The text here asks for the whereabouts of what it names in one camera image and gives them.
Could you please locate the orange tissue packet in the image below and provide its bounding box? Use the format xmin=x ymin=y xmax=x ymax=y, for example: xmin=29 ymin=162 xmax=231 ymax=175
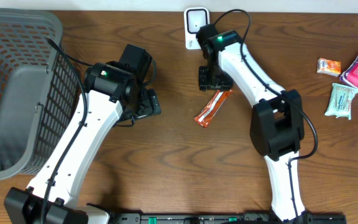
xmin=316 ymin=58 xmax=341 ymax=77

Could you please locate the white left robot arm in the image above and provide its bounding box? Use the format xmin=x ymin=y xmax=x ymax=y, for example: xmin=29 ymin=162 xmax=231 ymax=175
xmin=4 ymin=60 xmax=161 ymax=223

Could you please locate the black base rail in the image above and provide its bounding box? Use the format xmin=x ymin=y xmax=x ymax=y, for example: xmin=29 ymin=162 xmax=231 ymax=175
xmin=108 ymin=212 xmax=347 ymax=224

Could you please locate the green wet wipes packet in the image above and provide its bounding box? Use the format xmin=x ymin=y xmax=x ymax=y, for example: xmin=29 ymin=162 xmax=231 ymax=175
xmin=324 ymin=83 xmax=358 ymax=120

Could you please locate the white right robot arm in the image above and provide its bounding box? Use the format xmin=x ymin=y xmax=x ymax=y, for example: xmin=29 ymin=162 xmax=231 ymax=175
xmin=195 ymin=24 xmax=305 ymax=222

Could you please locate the red small packet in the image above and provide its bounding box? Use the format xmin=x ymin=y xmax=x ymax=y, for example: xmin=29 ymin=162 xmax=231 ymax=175
xmin=194 ymin=90 xmax=233 ymax=128

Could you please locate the grey plastic mesh basket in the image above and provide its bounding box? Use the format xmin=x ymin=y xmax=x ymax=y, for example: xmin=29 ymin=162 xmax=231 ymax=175
xmin=0 ymin=9 xmax=78 ymax=180

